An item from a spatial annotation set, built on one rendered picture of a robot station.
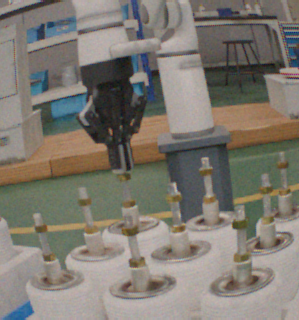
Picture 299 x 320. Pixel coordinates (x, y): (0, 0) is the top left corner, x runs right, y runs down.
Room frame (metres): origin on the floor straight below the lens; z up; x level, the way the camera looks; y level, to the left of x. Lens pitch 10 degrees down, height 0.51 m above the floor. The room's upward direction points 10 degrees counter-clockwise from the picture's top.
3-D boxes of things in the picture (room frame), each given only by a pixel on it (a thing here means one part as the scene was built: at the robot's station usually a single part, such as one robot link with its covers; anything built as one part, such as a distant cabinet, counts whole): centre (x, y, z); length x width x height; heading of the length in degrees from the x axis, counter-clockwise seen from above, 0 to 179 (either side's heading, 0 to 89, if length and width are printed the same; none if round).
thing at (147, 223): (0.90, 0.04, 0.25); 0.08 x 0.08 x 0.01
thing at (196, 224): (0.85, -0.07, 0.25); 0.08 x 0.08 x 0.01
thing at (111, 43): (0.88, 0.02, 0.52); 0.11 x 0.09 x 0.06; 50
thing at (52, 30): (5.70, 0.57, 0.89); 0.50 x 0.38 x 0.21; 176
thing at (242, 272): (0.58, -0.08, 0.26); 0.02 x 0.02 x 0.03
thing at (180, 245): (0.74, -0.02, 0.26); 0.02 x 0.02 x 0.03
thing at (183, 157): (1.33, -0.10, 0.15); 0.15 x 0.15 x 0.30; 88
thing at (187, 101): (1.33, -0.10, 0.39); 0.09 x 0.09 x 0.17; 88
